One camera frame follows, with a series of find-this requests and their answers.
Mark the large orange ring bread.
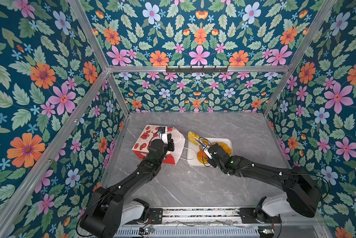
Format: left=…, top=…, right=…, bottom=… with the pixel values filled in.
left=215, top=142, right=232, bottom=156

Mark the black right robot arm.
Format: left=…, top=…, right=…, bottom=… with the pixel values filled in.
left=203, top=144, right=322, bottom=218

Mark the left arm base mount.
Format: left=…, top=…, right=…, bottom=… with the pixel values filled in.
left=130, top=207, right=164, bottom=225

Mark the yellow striped croissant bread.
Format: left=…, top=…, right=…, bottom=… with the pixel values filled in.
left=188, top=131, right=199, bottom=146

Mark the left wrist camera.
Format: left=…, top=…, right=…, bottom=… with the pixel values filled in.
left=158, top=127, right=168, bottom=144

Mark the black hook rail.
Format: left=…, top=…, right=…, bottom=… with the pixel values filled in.
left=165, top=65, right=228, bottom=74

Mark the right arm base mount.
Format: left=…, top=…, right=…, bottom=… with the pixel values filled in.
left=237, top=207, right=282, bottom=224

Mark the white plastic tray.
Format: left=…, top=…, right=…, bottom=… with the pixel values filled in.
left=186, top=138, right=233, bottom=167

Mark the red white paper bag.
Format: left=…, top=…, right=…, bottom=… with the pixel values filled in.
left=132, top=125, right=185, bottom=165

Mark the orange brown croissant bread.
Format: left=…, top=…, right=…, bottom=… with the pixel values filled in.
left=197, top=149, right=209, bottom=166

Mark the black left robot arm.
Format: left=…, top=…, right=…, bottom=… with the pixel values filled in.
left=77, top=133, right=175, bottom=238

